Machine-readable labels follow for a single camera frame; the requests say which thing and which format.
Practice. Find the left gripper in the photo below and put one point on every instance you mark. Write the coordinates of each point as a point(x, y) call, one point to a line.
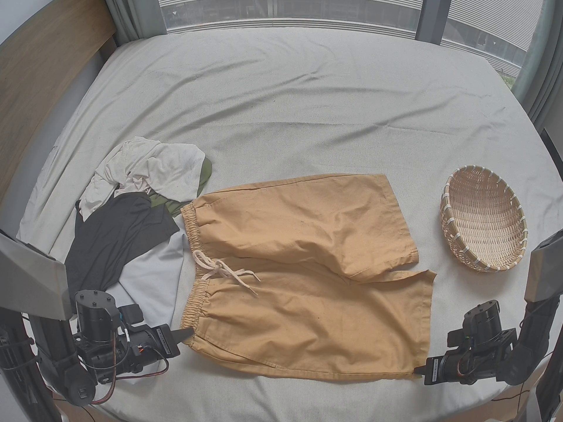
point(151, 345)

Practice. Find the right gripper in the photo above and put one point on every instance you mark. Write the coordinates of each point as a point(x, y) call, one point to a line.
point(444, 369)

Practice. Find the tan shorts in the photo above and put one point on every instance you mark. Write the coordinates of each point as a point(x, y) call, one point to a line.
point(308, 279)

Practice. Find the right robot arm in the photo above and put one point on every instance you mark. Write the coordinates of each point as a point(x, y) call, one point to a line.
point(545, 270)

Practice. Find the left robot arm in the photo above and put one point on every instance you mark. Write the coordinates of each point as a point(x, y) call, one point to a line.
point(35, 279)

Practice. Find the pale grey garment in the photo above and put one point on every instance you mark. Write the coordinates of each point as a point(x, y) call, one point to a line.
point(149, 279)

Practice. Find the black garment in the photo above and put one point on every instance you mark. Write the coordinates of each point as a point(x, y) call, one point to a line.
point(114, 240)

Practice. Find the round woven basket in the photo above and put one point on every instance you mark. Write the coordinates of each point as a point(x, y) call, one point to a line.
point(484, 218)

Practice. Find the green garment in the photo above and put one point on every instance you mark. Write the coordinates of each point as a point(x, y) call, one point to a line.
point(206, 172)

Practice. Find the white garment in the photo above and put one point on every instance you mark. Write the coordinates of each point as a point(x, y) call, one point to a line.
point(167, 169)

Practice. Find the blue-green curtain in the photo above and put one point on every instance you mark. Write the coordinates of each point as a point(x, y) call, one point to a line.
point(127, 2)
point(545, 59)

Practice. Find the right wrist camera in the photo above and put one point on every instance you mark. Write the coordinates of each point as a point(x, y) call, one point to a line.
point(457, 338)

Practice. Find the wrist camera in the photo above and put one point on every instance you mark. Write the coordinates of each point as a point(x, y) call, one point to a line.
point(457, 338)
point(130, 314)

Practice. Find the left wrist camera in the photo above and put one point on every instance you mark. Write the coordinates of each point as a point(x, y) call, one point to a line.
point(130, 314)

